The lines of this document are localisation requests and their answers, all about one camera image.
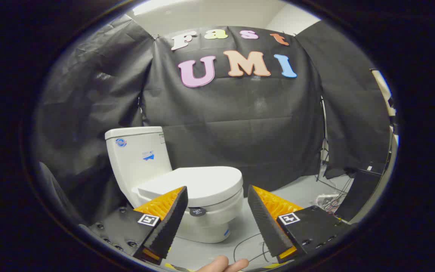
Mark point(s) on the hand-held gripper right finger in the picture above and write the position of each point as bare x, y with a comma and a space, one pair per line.
264, 223

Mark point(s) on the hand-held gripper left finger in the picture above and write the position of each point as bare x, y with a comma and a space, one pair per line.
172, 221

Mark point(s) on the white toilet lid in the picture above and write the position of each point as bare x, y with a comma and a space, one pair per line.
202, 181

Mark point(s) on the white toilet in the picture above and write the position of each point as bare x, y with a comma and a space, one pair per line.
138, 166

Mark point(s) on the black box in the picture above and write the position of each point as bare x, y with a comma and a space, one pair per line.
357, 192

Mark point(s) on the black backdrop cloth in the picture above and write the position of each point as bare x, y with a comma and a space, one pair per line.
240, 121

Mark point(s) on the thin black tripod stand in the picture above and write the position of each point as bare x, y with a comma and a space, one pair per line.
323, 124

